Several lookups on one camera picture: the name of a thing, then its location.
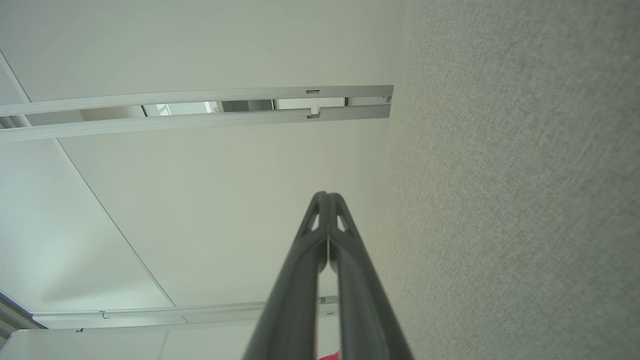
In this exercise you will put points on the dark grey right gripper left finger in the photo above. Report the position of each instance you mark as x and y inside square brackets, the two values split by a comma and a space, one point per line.
[290, 300]

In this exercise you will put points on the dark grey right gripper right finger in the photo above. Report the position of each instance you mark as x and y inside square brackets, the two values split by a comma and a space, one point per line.
[365, 310]

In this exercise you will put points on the red and white jersey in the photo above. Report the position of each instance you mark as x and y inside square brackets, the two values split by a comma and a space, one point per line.
[330, 357]

